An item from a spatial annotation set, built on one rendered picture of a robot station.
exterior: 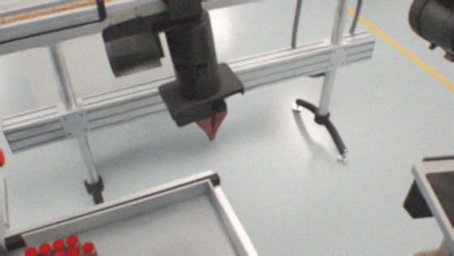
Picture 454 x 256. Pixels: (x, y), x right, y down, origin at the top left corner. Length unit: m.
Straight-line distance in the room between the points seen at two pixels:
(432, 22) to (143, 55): 0.39
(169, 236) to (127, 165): 1.38
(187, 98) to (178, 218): 0.29
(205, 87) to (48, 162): 1.77
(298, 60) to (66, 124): 0.97
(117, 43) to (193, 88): 0.11
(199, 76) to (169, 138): 1.71
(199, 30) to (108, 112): 1.16
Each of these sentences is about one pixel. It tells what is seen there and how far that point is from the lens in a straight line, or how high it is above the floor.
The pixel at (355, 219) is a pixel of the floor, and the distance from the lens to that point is 1.95.
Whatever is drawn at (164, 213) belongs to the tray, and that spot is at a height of 0.88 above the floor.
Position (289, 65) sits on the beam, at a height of 0.51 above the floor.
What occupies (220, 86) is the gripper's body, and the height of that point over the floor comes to 1.18.
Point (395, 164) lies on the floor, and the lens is 2.24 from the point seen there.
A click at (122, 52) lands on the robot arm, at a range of 0.50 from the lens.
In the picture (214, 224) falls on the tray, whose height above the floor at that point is 0.88.
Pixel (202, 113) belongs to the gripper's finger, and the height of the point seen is 1.15.
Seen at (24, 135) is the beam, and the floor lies 0.50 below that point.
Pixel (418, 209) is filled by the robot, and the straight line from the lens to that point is 0.82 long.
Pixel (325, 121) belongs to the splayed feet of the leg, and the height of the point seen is 0.13.
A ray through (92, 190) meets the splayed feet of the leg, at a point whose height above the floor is 0.13.
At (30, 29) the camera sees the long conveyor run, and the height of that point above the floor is 0.91.
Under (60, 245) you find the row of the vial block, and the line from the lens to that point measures 0.73.
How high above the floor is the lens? 1.51
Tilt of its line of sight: 42 degrees down
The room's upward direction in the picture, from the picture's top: straight up
